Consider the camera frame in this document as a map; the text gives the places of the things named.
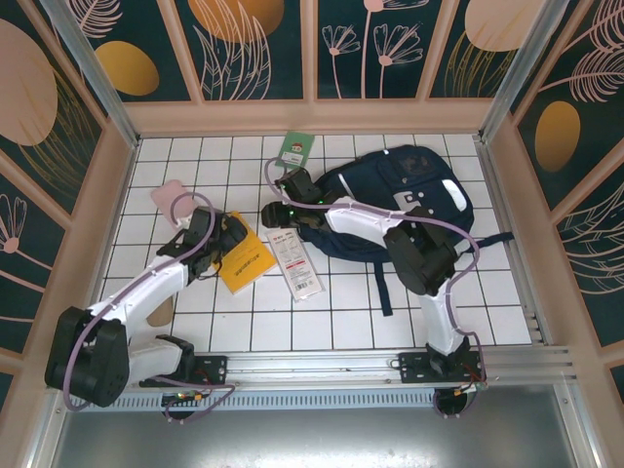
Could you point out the yellow book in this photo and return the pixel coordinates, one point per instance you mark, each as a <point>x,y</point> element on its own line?
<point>253,265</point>

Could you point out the clear stationery pack with red label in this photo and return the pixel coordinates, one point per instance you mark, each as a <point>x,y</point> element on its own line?
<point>297,265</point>

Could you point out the green booklet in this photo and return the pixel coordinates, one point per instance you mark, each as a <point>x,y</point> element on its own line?
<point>296,148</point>

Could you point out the pink pencil case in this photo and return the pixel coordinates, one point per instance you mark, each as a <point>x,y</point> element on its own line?
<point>168,200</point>

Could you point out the navy blue backpack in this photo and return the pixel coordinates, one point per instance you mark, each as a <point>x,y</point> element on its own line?
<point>390,185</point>

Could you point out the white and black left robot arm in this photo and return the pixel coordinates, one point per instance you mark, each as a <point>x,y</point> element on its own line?
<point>146,297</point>

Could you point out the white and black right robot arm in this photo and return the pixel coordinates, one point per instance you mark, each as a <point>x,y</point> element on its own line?
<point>419,253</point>

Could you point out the tan flat item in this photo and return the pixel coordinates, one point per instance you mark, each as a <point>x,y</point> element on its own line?
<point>162,314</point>

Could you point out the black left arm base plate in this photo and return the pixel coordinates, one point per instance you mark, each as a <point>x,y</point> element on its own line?
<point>214,368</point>

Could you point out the aluminium mounting rail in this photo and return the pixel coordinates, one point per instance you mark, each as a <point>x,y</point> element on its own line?
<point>317,363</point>

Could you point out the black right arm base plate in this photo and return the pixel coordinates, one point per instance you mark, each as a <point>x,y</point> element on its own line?
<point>414,365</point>

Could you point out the aluminium frame post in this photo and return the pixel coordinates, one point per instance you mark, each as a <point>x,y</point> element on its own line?
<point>519,68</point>
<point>94,73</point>

